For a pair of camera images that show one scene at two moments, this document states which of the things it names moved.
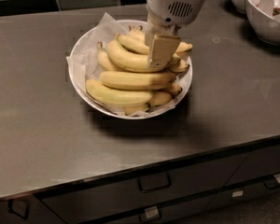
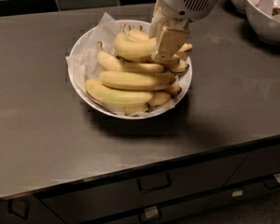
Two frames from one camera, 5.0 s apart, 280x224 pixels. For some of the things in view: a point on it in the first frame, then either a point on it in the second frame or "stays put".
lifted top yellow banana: [131, 61] → [136, 44]
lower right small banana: [161, 98] stays put
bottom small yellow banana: [129, 109] stays put
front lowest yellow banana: [122, 97] stays put
